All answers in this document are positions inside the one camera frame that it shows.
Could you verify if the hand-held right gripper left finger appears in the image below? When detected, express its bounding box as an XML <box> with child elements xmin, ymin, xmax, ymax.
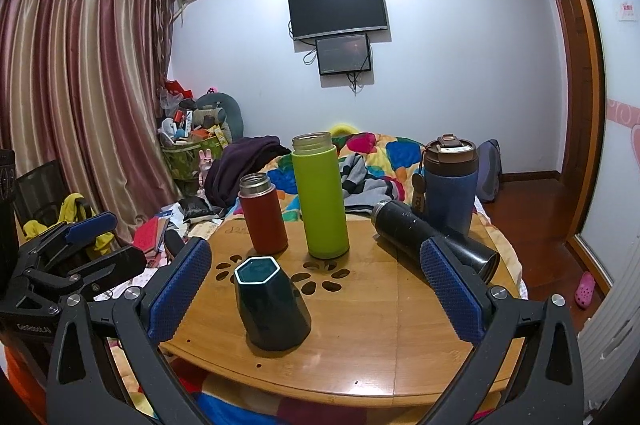
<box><xmin>46</xmin><ymin>237</ymin><xmax>213</xmax><ymax>425</ymax></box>

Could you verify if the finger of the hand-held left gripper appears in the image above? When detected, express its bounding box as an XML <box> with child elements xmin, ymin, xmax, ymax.
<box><xmin>25</xmin><ymin>245</ymin><xmax>148</xmax><ymax>302</ymax></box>
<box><xmin>19</xmin><ymin>211</ymin><xmax>119</xmax><ymax>267</ymax></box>

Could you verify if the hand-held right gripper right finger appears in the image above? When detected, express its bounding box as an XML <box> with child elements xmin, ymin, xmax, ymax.
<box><xmin>419</xmin><ymin>237</ymin><xmax>586</xmax><ymax>425</ymax></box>

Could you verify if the dark green hexagonal cup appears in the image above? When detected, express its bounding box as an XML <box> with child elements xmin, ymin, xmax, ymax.
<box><xmin>234</xmin><ymin>256</ymin><xmax>312</xmax><ymax>351</ymax></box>

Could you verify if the yellow cloth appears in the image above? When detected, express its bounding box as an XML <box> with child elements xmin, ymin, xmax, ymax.
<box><xmin>22</xmin><ymin>193</ymin><xmax>116</xmax><ymax>257</ymax></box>

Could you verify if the red book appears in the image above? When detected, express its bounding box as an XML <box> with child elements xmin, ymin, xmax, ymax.
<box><xmin>132</xmin><ymin>215</ymin><xmax>172</xmax><ymax>254</ymax></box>

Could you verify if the black mesh chair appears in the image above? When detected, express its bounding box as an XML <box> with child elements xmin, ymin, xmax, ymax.
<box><xmin>12</xmin><ymin>160</ymin><xmax>69</xmax><ymax>228</ymax></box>

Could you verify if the black thermos bottle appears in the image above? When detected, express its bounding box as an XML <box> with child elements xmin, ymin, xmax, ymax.
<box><xmin>371</xmin><ymin>199</ymin><xmax>501</xmax><ymax>285</ymax></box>

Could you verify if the blue tumbler with brown lid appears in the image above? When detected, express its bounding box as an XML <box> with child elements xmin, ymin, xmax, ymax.
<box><xmin>412</xmin><ymin>134</ymin><xmax>480</xmax><ymax>237</ymax></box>

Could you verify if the red thermos bottle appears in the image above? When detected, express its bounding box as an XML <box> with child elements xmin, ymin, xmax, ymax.
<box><xmin>238</xmin><ymin>172</ymin><xmax>289</xmax><ymax>255</ymax></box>

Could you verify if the green storage basket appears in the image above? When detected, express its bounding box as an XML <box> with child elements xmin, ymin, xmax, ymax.
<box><xmin>160</xmin><ymin>139</ymin><xmax>227</xmax><ymax>182</ymax></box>

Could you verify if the grey striped cloth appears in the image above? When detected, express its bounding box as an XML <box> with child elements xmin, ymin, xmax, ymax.
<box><xmin>339</xmin><ymin>153</ymin><xmax>407</xmax><ymax>214</ymax></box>

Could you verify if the pink clog shoe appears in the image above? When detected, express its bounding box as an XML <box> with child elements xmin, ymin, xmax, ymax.
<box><xmin>574</xmin><ymin>271</ymin><xmax>597</xmax><ymax>310</ymax></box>

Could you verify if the pink and beige curtain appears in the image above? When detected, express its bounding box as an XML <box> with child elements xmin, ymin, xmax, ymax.
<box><xmin>0</xmin><ymin>0</ymin><xmax>183</xmax><ymax>228</ymax></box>

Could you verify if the dark purple cloth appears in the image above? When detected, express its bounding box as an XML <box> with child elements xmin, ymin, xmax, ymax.
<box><xmin>205</xmin><ymin>136</ymin><xmax>293</xmax><ymax>208</ymax></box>

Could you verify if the wooden lap table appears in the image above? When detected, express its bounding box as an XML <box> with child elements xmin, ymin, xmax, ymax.
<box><xmin>107</xmin><ymin>132</ymin><xmax>526</xmax><ymax>425</ymax></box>

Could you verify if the lime green bottle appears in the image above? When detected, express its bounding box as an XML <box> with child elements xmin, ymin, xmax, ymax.
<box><xmin>291</xmin><ymin>132</ymin><xmax>351</xmax><ymax>260</ymax></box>

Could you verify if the red plastic bag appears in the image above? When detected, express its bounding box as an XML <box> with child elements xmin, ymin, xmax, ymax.
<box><xmin>162</xmin><ymin>79</ymin><xmax>194</xmax><ymax>102</ymax></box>

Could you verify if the grey round cushion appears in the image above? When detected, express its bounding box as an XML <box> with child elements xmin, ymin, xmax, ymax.
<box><xmin>192</xmin><ymin>91</ymin><xmax>246</xmax><ymax>142</ymax></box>

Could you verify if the small black monitor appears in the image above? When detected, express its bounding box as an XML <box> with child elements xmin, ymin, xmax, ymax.
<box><xmin>315</xmin><ymin>33</ymin><xmax>372</xmax><ymax>76</ymax></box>

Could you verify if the wooden door frame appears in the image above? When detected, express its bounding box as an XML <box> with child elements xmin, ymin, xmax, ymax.
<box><xmin>537</xmin><ymin>0</ymin><xmax>615</xmax><ymax>298</ymax></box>

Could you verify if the black wall television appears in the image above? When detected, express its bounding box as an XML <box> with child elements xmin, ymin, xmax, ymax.
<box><xmin>287</xmin><ymin>0</ymin><xmax>390</xmax><ymax>42</ymax></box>

